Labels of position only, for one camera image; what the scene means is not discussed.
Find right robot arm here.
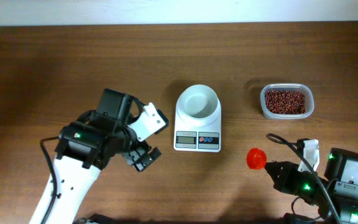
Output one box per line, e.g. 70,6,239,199
265,148,358,223

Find white digital kitchen scale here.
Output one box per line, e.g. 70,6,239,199
173,104,223,153

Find white round bowl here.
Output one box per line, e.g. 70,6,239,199
177,85,221,119

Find red plastic measuring scoop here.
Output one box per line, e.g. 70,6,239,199
246,148,267,170

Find red beans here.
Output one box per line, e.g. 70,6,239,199
264,90,306,114

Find clear plastic bean container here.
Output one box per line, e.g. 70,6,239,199
260,83,314,119

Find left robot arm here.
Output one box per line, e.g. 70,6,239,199
30,88,169,223

